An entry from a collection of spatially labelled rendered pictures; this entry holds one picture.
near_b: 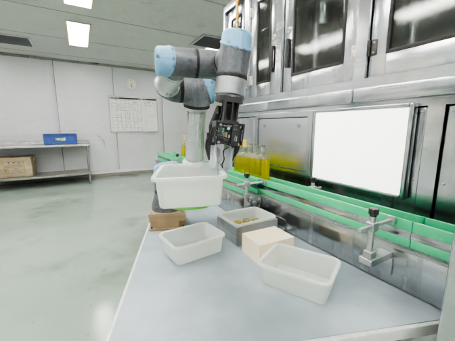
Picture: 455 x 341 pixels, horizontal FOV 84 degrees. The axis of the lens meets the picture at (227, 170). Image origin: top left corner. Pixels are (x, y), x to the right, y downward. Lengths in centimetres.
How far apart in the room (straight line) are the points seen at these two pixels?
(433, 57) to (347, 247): 70
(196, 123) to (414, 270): 92
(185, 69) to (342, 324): 76
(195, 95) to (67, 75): 613
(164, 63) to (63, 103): 638
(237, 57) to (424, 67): 70
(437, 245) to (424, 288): 13
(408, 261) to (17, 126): 697
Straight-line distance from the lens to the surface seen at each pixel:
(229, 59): 63
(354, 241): 102
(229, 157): 65
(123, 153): 710
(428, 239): 92
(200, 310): 78
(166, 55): 70
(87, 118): 701
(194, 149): 118
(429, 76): 110
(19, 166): 650
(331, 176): 125
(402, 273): 96
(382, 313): 87
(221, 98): 62
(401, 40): 119
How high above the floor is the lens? 124
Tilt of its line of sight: 10 degrees down
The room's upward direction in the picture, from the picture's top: straight up
